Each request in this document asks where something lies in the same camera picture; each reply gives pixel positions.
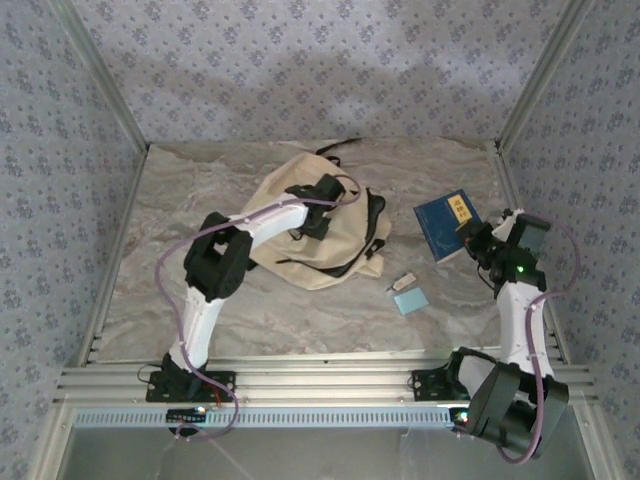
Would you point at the dark blue book yellow label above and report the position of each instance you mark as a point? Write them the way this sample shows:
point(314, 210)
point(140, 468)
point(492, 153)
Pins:
point(440, 230)

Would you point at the small beige eraser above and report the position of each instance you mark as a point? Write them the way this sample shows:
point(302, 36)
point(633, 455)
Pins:
point(402, 282)

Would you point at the light blue sticky note pad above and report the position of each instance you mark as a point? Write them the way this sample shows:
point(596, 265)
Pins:
point(411, 301)

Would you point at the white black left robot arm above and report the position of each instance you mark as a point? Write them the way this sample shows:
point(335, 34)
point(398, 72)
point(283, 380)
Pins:
point(200, 320)

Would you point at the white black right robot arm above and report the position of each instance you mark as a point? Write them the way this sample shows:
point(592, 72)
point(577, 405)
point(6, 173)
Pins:
point(520, 325)

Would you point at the small circuit board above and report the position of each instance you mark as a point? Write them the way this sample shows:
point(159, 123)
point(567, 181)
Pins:
point(462, 416)
point(187, 415)

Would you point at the grey metal panel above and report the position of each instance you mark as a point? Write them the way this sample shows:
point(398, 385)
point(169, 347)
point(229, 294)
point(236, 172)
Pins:
point(320, 460)

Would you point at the aluminium side rail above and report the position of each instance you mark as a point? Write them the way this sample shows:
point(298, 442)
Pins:
point(511, 190)
point(131, 190)

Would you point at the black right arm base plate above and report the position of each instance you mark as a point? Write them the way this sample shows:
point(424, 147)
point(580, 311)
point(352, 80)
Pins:
point(430, 387)

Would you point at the wide aluminium base rail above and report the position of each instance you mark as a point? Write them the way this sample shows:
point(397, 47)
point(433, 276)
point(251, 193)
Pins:
point(320, 380)

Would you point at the aluminium frame post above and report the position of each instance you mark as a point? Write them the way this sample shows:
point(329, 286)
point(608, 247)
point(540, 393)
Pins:
point(106, 75)
point(541, 75)

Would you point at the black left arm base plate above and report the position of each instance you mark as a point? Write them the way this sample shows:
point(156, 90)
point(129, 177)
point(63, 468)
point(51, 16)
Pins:
point(220, 387)

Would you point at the aluminium frame leg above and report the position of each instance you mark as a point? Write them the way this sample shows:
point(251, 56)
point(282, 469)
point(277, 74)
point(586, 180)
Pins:
point(597, 445)
point(52, 445)

